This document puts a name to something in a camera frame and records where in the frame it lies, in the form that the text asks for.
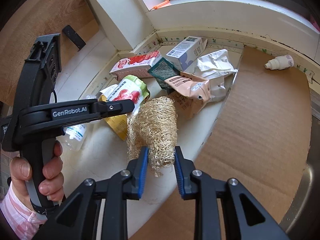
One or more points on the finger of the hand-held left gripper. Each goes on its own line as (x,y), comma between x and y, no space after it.
(117,107)

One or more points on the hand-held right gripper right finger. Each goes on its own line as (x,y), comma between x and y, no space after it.
(179,173)

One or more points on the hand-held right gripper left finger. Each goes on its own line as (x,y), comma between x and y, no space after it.
(142,172)

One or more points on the yellow carton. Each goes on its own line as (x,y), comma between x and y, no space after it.
(118,127)

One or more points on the beige loofah sponge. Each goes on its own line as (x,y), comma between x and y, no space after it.
(152,127)

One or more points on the white paper bag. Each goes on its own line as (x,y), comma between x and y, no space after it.
(215,63)

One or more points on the small white plastic bottle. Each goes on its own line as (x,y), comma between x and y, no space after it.
(281,62)

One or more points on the person's left forearm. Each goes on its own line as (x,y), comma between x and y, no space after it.
(15,212)

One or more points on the person's left hand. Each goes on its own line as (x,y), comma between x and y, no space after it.
(53,165)

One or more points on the green pouch with red fruit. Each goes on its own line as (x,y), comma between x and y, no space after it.
(130,90)

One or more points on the clear plastic bottle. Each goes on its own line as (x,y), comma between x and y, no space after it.
(72,140)

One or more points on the pink strawberry carton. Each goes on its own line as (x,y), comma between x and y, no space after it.
(135,65)

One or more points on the teal foil packet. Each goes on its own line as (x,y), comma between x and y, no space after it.
(162,71)

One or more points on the brown paper bag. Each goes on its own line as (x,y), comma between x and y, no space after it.
(185,105)

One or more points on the pink crumpled pouch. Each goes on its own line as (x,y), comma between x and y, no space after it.
(190,85)

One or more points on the brown cardboard sheet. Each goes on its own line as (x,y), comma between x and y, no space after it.
(255,135)

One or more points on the white and blue carton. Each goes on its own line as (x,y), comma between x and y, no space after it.
(185,52)

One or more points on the black metal bracket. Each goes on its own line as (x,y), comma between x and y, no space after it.
(73,37)

